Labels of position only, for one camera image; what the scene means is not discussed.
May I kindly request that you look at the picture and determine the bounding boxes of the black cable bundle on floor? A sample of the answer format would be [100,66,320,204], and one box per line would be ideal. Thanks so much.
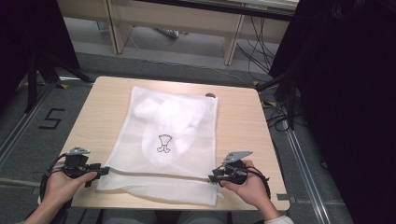
[261,98,307,133]

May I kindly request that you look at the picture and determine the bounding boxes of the hanging black cables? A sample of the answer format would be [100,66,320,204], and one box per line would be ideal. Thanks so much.
[235,15,275,82]

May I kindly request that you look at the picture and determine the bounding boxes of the grey power strip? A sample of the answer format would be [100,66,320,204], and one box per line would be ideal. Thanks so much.
[152,27,181,40]

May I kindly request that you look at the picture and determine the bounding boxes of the metal floor rail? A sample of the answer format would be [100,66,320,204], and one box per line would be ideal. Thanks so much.
[0,83,54,171]
[283,128,332,224]

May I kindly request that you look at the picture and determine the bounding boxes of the black chair seat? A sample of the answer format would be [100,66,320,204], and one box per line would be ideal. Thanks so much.
[52,200,74,224]

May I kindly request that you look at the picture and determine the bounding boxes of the light wooden desk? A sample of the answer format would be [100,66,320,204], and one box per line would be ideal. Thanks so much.
[55,0,301,66]

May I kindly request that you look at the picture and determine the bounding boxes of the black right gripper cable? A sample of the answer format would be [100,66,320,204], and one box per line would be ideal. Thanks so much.
[246,165,273,201]

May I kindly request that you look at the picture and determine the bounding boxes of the black curtain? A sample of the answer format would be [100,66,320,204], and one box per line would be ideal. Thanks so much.
[0,0,80,105]
[268,0,396,224]

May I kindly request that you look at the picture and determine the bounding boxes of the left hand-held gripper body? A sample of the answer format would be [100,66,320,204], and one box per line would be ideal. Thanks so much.
[64,146,92,180]

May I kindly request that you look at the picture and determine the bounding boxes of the person's left hand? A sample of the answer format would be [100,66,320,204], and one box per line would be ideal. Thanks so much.
[41,161,98,207]

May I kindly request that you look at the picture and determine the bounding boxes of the black metal stand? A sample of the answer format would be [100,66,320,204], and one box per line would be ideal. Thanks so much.
[255,60,301,131]
[23,51,95,114]

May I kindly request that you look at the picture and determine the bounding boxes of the grey metal bracket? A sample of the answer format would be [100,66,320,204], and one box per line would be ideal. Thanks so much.
[276,193,297,203]

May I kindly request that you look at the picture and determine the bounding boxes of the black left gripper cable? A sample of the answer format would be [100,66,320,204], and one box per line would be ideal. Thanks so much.
[38,152,68,202]

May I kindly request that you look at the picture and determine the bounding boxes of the white garment with drawn figure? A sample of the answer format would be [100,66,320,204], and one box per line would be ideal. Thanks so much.
[133,92,209,166]

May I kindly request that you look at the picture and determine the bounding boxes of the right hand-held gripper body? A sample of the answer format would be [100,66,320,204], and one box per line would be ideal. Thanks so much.
[218,150,254,187]

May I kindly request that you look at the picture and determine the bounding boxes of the white mesh laundry bag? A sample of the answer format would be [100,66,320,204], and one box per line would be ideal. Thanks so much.
[95,86,226,207]

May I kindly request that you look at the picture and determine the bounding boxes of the person's right hand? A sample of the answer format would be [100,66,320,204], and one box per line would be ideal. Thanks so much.
[219,159,273,213]

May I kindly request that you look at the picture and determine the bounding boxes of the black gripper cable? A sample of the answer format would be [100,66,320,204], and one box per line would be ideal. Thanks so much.
[38,152,68,202]
[246,165,273,201]

